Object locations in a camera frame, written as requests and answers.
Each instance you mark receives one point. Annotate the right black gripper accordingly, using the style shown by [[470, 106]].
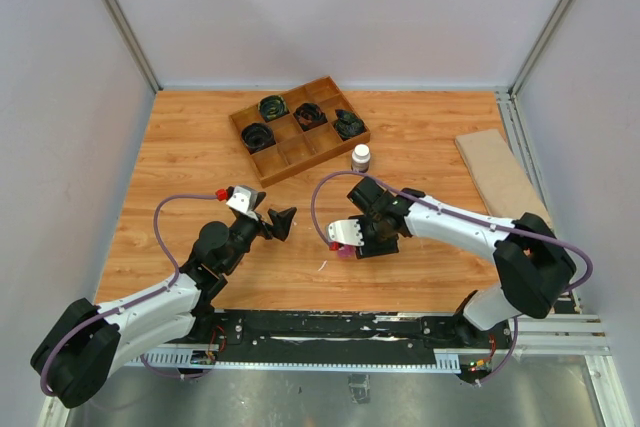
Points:
[[369, 248]]

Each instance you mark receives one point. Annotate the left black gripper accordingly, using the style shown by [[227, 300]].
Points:
[[280, 223]]

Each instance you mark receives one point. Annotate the pink weekly pill organizer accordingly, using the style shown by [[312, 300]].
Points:
[[346, 252]]

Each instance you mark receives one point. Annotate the white cap pill bottle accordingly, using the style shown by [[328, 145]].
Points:
[[360, 158]]

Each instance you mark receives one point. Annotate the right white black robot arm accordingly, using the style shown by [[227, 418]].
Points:
[[532, 267]]

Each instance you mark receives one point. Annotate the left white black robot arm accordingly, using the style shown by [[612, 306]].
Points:
[[89, 342]]

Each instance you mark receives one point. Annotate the wooden compartment tray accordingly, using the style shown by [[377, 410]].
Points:
[[296, 151]]

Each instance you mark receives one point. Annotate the black red coiled belt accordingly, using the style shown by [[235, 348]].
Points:
[[309, 116]]

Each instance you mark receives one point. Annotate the green blue coiled belt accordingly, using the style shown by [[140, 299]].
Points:
[[348, 125]]

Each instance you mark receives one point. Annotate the green yellow coiled belt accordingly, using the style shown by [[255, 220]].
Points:
[[272, 107]]

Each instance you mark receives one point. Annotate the light wooden board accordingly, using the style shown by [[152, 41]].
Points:
[[499, 179]]

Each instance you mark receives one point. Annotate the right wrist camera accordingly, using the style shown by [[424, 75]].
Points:
[[345, 232]]

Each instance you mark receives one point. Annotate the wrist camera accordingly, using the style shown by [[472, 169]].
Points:
[[244, 200], [345, 232]]

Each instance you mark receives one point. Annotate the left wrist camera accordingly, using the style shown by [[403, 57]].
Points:
[[244, 200]]

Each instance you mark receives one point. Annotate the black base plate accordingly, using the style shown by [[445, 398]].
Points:
[[221, 330]]

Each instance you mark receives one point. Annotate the grey slotted cable duct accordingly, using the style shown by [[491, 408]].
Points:
[[344, 358]]

